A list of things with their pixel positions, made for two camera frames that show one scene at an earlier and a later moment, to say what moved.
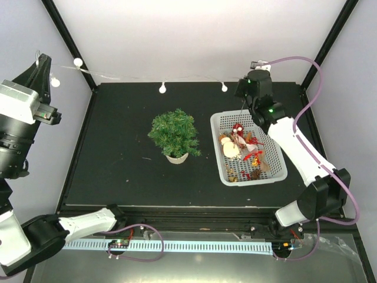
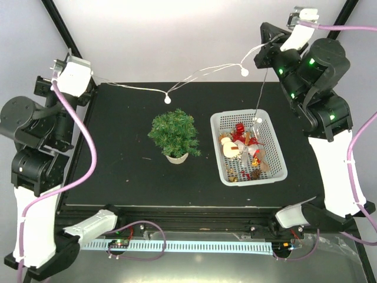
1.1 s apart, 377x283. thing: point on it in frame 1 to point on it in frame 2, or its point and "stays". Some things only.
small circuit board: [120, 243] stays
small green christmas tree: [175, 132] stays
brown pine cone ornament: [255, 174] stays
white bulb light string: [54, 82] to [242, 66]
